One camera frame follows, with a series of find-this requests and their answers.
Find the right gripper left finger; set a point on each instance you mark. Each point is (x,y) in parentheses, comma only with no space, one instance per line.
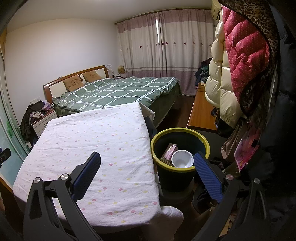
(52,212)

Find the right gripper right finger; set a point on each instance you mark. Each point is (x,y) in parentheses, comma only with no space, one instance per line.
(241,213)

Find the white plastic bowl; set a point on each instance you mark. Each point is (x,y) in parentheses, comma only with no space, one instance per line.
(182,159)

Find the small brown cardboard tray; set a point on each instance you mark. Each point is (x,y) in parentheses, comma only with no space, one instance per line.
(166,161)

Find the pink tissue box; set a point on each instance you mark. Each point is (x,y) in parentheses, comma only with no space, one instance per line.
(169,151)

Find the yellow rimmed trash bin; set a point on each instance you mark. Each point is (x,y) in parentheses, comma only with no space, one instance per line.
(177,182)

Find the pink floral hanging bag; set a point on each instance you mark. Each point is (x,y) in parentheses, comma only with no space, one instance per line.
(247,146)

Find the white dotted table cloth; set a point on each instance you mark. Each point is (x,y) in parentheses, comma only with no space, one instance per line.
(105,154)

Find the sliding glass door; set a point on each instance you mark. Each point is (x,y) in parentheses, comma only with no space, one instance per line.
(10,130)

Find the white bedside table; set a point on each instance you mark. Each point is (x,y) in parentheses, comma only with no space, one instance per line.
(40,125)

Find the wooden desk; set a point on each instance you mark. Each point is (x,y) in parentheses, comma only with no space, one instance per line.
(200,116)

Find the pile of dark clothes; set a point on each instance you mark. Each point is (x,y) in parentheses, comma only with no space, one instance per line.
(27,131)

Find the cream puffer jacket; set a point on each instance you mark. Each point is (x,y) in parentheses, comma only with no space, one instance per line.
(218,89)

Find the wooden bed headboard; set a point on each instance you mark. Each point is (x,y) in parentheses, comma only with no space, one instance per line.
(56,88)

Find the green plaid bed duvet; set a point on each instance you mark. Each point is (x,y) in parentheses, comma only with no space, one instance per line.
(156,93)

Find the clothes pile on desk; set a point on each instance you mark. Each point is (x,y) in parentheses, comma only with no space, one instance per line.
(203,72)

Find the left brown pillow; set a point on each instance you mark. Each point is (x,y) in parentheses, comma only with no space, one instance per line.
(73,83)

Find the brown pillow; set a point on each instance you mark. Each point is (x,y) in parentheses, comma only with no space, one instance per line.
(73,83)
(91,76)

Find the right brown pillow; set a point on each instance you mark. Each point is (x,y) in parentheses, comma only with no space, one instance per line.
(91,76)

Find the red puffer jacket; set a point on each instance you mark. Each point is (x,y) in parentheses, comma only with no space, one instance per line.
(248,51)

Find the small cardboard box far nightstand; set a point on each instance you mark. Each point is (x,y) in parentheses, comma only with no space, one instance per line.
(121,69)

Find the pink white curtains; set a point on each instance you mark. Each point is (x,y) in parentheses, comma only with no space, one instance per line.
(170,43)

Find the wall air conditioner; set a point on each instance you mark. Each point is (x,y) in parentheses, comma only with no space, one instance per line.
(215,10)

